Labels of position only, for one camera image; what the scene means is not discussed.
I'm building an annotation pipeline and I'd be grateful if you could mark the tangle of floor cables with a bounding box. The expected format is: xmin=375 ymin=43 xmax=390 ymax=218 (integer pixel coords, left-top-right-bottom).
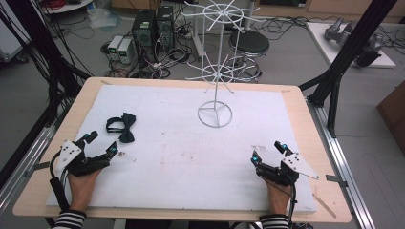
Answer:
xmin=99 ymin=18 xmax=204 ymax=80

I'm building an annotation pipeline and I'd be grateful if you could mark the person's right hand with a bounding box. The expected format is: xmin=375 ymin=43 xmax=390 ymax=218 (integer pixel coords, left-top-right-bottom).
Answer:
xmin=263 ymin=177 xmax=292 ymax=216

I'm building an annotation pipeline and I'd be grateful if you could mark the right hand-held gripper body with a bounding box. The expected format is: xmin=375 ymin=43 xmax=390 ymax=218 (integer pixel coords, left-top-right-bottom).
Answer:
xmin=255 ymin=152 xmax=321 ymax=187

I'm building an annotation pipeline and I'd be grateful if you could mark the black round stool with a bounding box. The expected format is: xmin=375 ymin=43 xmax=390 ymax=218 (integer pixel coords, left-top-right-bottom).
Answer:
xmin=227 ymin=30 xmax=271 ymax=84

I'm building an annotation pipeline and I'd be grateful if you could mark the black bow tie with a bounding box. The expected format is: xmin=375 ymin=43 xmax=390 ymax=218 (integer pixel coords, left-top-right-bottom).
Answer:
xmin=105 ymin=112 xmax=138 ymax=144

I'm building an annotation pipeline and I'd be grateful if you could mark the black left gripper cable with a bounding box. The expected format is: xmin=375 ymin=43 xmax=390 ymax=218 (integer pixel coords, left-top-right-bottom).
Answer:
xmin=49 ymin=151 xmax=72 ymax=212

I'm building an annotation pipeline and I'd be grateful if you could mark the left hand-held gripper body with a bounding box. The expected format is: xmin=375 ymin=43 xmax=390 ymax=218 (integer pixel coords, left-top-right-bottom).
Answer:
xmin=54 ymin=139 xmax=111 ymax=177

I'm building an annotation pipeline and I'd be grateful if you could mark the white foam mat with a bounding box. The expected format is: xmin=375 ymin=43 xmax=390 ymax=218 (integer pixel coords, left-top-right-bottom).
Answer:
xmin=45 ymin=83 xmax=318 ymax=214

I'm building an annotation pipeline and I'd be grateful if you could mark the aluminium rail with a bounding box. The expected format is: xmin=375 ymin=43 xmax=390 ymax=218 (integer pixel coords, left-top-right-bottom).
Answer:
xmin=306 ymin=96 xmax=377 ymax=229
xmin=0 ymin=104 xmax=70 ymax=214

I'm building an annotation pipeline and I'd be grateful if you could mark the person's left hand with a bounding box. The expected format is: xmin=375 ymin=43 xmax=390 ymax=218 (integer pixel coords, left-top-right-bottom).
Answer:
xmin=67 ymin=169 xmax=103 ymax=214

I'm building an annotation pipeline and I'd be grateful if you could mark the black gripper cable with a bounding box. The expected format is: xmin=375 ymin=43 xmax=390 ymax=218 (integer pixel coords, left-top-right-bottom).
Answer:
xmin=49 ymin=151 xmax=72 ymax=212
xmin=286 ymin=182 xmax=299 ymax=229

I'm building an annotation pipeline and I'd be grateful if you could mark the round white table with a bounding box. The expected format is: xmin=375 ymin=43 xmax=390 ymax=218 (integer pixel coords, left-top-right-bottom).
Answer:
xmin=40 ymin=0 xmax=95 ymax=15

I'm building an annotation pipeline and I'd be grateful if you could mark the thin wooden stick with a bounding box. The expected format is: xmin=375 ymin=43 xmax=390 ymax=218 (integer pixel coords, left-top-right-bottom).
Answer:
xmin=311 ymin=193 xmax=337 ymax=219

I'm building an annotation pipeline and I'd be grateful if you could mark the white board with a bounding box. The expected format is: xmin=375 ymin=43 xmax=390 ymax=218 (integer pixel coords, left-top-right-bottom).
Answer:
xmin=305 ymin=21 xmax=397 ymax=69

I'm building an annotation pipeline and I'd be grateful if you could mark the clear plastic bag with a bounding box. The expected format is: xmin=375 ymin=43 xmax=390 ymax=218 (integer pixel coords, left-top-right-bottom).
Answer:
xmin=86 ymin=4 xmax=123 ymax=31

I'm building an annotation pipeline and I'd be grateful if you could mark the brown wooden cabinet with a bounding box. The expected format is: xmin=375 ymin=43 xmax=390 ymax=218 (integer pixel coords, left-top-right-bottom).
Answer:
xmin=375 ymin=80 xmax=405 ymax=148

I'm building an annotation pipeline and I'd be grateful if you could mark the white wire display rack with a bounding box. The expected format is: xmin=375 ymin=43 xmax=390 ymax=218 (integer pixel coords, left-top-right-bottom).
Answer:
xmin=181 ymin=0 xmax=267 ymax=129

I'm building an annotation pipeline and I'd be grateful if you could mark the black computer tower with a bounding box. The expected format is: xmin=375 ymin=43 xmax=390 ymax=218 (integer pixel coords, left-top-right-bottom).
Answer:
xmin=131 ymin=9 xmax=158 ymax=51
xmin=155 ymin=5 xmax=176 ymax=52

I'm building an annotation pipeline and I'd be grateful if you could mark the black frame post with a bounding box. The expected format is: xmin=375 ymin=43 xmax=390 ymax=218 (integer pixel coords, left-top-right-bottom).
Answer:
xmin=297 ymin=0 xmax=399 ymax=139
xmin=0 ymin=0 xmax=94 ymax=128

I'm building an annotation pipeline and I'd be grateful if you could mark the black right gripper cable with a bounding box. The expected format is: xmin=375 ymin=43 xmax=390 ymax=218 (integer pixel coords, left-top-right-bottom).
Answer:
xmin=286 ymin=182 xmax=299 ymax=229

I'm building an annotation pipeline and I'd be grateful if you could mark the grey power supply unit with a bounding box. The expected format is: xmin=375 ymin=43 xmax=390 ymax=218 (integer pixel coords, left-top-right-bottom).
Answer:
xmin=106 ymin=34 xmax=125 ymax=61
xmin=117 ymin=38 xmax=135 ymax=65

